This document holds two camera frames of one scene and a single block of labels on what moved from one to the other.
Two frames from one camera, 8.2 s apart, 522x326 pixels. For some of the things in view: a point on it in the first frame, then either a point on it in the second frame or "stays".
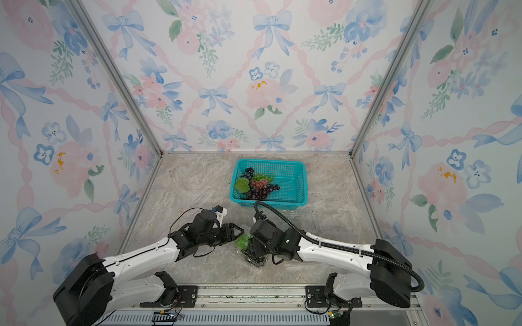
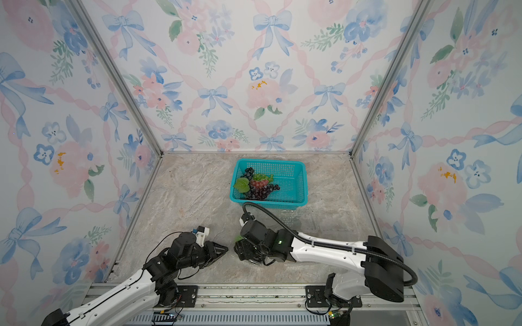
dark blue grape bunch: x=249 y=173 stays
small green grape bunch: x=259 y=176 stays
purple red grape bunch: x=259 y=189 stays
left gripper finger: x=234 y=238 → x=213 y=259
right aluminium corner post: x=420 y=15 stays
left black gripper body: x=219 y=235 → x=202 y=255
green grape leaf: x=241 y=183 stays
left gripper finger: x=231 y=229 → x=219 y=249
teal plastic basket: x=291 y=176 stays
